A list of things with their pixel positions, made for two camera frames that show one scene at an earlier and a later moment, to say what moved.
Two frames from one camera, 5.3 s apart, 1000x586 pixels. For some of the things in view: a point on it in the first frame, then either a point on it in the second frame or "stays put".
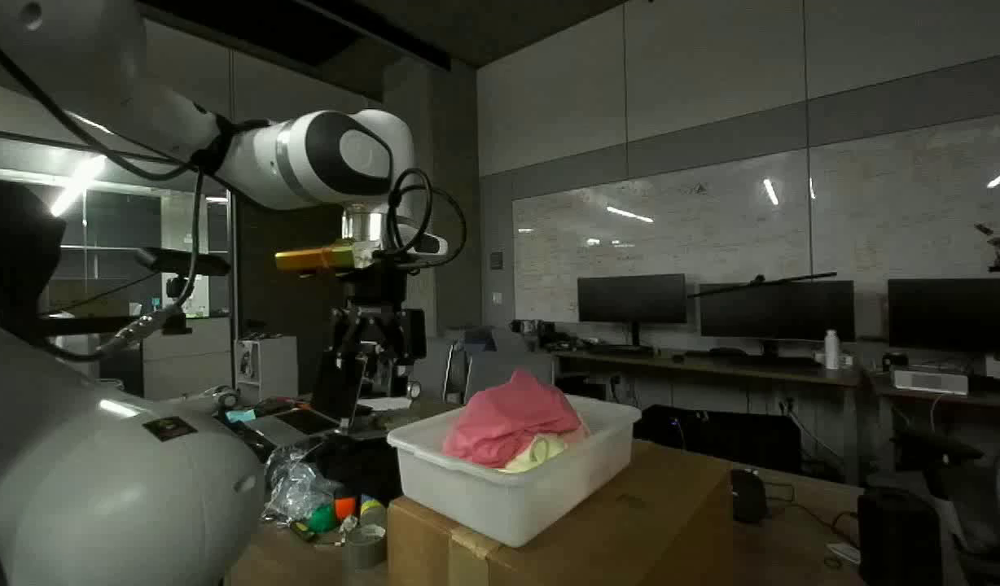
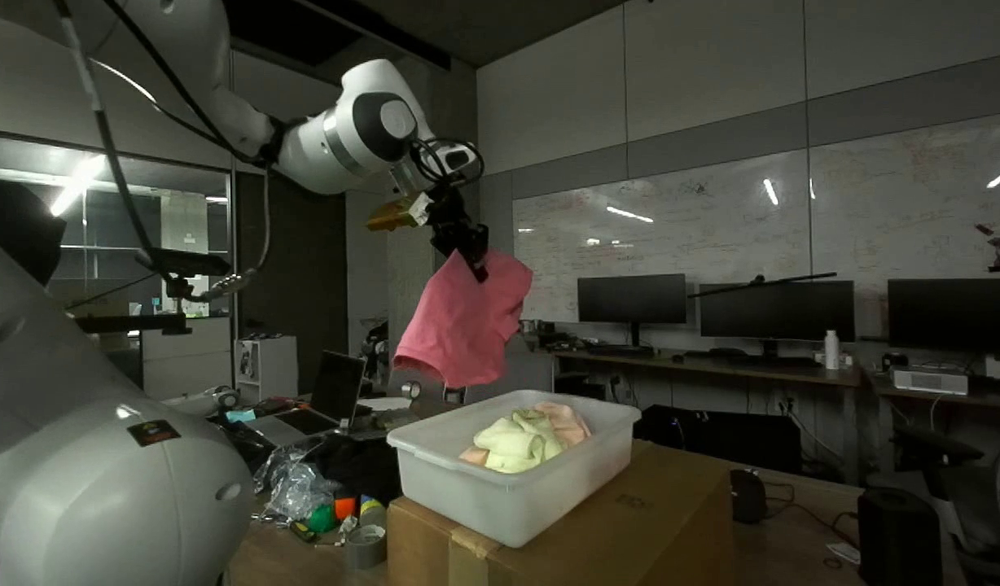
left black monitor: x=634 y=298 stays put
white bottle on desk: x=832 y=350 stays put
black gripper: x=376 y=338 to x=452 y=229
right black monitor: x=954 y=313 stays put
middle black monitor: x=775 y=312 stays put
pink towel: x=499 y=419 to x=460 y=323
